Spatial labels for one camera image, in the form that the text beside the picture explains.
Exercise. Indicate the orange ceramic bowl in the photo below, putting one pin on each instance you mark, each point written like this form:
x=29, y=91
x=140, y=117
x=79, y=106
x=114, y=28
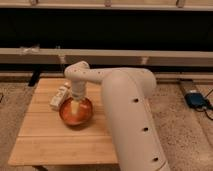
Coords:
x=84, y=114

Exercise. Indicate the blue black device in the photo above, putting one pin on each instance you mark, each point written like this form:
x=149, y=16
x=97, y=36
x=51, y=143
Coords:
x=195, y=99

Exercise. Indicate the light wooden table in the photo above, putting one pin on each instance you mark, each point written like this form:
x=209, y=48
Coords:
x=44, y=140

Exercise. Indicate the small white box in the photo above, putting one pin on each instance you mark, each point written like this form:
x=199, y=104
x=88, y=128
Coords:
x=60, y=96

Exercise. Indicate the cream ribbed gripper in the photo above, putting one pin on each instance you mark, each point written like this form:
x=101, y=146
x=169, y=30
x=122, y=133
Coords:
x=78, y=92

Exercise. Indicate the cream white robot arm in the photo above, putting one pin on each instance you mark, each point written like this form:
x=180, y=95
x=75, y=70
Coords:
x=124, y=92

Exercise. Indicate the wooden shelf rail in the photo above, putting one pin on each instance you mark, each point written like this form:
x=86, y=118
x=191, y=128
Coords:
x=37, y=55

